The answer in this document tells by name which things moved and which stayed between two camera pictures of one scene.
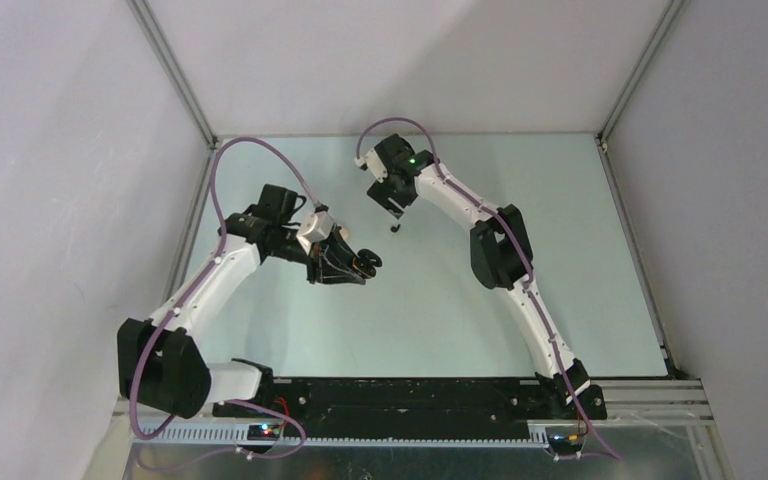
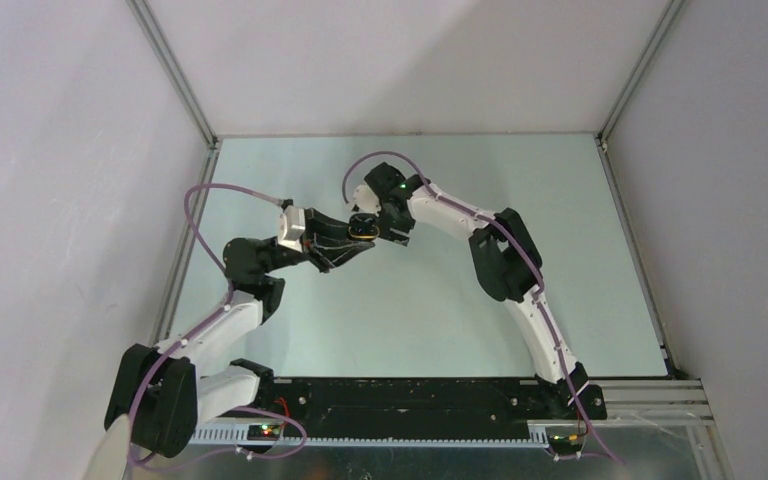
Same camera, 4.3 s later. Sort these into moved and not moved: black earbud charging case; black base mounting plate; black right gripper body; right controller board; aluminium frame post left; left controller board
Moved: black right gripper body; black earbud charging case
Not moved: black base mounting plate; aluminium frame post left; right controller board; left controller board
